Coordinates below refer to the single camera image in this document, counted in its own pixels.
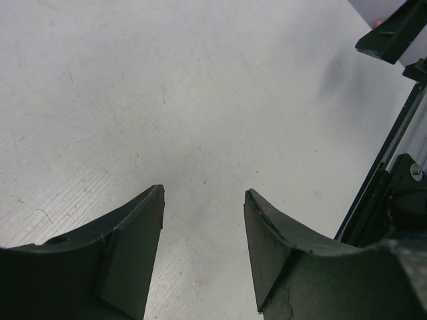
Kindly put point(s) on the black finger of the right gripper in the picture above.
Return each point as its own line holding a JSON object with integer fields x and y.
{"x": 388, "y": 41}

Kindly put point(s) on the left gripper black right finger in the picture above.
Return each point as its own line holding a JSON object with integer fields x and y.
{"x": 300, "y": 274}

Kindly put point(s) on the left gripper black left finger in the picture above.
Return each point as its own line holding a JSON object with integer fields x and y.
{"x": 101, "y": 270}

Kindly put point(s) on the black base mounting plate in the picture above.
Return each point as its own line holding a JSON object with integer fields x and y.
{"x": 390, "y": 205}

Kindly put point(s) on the aluminium frame rail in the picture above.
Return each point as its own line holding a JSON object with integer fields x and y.
{"x": 408, "y": 135}

